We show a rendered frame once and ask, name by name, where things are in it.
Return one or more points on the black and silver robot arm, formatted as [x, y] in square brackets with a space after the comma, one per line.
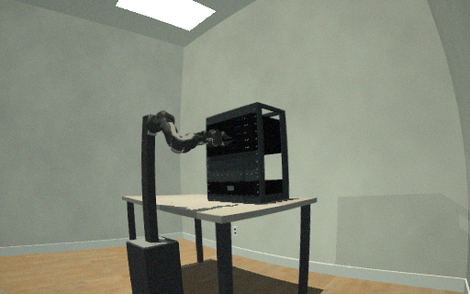
[164, 121]

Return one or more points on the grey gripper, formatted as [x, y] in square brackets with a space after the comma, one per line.
[217, 138]

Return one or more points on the black server rack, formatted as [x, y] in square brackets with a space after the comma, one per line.
[225, 163]

